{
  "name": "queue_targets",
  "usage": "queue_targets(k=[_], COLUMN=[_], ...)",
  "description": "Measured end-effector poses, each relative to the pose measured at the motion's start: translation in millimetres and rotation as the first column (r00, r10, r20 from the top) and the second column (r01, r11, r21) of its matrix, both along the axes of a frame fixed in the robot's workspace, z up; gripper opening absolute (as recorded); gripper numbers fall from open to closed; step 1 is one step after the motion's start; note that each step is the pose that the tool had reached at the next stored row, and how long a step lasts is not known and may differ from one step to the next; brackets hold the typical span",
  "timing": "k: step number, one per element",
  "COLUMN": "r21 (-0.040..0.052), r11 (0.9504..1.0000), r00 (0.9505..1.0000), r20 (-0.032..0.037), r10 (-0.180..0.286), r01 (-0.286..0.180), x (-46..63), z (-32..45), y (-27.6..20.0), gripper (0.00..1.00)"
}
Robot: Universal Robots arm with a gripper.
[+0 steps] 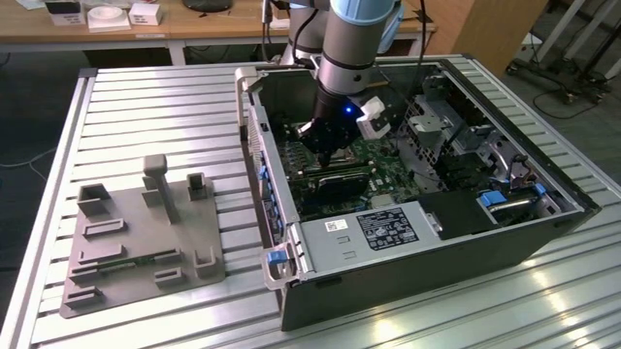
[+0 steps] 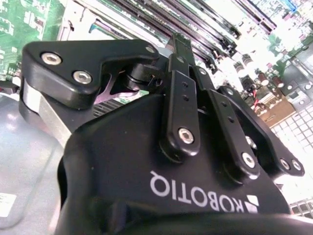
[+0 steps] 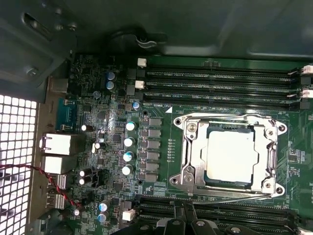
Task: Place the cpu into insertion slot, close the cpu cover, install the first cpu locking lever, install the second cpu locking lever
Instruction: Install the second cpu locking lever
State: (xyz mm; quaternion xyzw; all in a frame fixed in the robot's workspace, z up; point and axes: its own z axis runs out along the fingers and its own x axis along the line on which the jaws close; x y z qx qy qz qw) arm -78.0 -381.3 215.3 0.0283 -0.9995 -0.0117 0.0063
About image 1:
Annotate bundle of coloured wires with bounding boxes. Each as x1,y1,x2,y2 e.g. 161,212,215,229
503,152,535,190

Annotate white box with black top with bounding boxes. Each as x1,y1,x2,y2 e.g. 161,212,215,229
45,0,82,27

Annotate black plastic shroud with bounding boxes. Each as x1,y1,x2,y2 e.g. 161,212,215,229
416,189,503,241

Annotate white round holder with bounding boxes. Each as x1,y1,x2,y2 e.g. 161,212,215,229
86,6,133,33

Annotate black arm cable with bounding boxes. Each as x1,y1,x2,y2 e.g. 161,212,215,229
406,0,428,97

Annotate grey parts rack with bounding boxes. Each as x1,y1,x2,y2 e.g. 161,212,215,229
57,154,228,320

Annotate graphics card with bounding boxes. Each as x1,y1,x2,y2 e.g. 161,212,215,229
307,172,371,206

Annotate metal equipment stand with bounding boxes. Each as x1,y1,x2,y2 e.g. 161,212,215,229
503,0,621,106

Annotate green motherboard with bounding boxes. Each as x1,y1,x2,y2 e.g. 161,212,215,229
279,116,423,223

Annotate black hanging cable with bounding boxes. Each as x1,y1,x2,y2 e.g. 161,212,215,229
260,0,277,66

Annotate blue drive latch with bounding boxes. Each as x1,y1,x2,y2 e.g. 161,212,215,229
476,190,507,209

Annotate silver power supply unit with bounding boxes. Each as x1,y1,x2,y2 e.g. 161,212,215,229
293,201,444,274

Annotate metal drive cage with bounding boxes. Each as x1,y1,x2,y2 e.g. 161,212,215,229
395,72,494,192

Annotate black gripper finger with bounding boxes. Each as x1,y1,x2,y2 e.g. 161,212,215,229
327,122,363,167
296,121,336,167

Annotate wooden desk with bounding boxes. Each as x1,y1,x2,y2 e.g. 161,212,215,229
0,0,438,67

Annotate CPU socket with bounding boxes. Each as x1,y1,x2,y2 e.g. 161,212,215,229
309,143,363,170

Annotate black power supply label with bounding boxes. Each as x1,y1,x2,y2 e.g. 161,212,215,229
355,206,420,252

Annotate black round object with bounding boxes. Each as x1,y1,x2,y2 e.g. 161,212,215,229
181,0,235,12

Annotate green RAM stick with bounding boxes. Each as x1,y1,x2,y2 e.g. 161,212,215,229
96,253,161,273
299,165,371,180

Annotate wooden cabinet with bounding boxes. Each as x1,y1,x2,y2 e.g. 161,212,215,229
426,0,548,79

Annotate white printed box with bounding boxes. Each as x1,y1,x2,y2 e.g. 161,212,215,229
128,2,164,26

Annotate white power supply sticker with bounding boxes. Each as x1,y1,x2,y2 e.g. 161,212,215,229
323,218,352,233

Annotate black open PC case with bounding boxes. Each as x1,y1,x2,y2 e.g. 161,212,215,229
233,54,603,334

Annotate blue handle clip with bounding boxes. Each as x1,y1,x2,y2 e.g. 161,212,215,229
265,249,289,268

